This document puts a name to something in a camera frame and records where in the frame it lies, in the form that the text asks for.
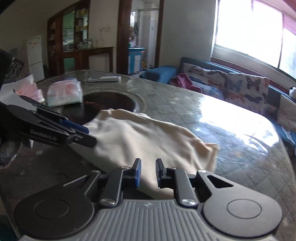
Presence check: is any cream beige garment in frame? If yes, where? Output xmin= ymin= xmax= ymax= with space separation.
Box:
xmin=70 ymin=109 xmax=220 ymax=199

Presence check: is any pink white tissue pack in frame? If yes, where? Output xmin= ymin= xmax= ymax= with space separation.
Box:
xmin=47 ymin=78 xmax=83 ymax=107

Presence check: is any round black table stove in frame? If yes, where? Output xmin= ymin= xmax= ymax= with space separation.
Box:
xmin=60 ymin=91 xmax=140 ymax=125

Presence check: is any white refrigerator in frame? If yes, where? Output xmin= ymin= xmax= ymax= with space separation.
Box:
xmin=27 ymin=36 xmax=45 ymax=82

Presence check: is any dark wooden cabinet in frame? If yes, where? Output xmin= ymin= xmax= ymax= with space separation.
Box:
xmin=47 ymin=1 xmax=113 ymax=76

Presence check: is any silver remote control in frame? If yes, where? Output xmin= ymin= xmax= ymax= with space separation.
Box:
xmin=87 ymin=76 xmax=121 ymax=82

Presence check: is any magenta cloth on sofa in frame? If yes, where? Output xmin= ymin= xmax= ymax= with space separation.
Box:
xmin=169 ymin=73 xmax=202 ymax=93

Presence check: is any blue white small cabinet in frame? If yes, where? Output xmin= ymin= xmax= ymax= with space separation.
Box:
xmin=128 ymin=47 xmax=145 ymax=74

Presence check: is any left butterfly print pillow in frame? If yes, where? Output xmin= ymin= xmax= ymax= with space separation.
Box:
xmin=181 ymin=63 xmax=227 ymax=100

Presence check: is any butterfly print pillow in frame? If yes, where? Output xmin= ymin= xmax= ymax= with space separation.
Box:
xmin=181 ymin=63 xmax=227 ymax=100
xmin=226 ymin=73 xmax=270 ymax=114

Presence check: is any right butterfly print pillow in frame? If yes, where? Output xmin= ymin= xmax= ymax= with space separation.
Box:
xmin=226 ymin=73 xmax=270 ymax=114

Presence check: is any blue corner sofa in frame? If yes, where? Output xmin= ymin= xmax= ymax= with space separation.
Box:
xmin=140 ymin=57 xmax=295 ymax=152

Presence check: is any grey plain cushion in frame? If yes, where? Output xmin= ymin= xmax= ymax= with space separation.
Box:
xmin=277 ymin=95 xmax=296 ymax=132

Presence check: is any panda plush toy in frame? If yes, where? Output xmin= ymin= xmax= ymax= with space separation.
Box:
xmin=289 ymin=86 xmax=296 ymax=99

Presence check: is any dark wooden door frame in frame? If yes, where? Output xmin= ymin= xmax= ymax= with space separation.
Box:
xmin=116 ymin=1 xmax=165 ymax=75

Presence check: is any window with frame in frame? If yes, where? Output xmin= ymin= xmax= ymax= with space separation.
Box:
xmin=215 ymin=1 xmax=295 ymax=78

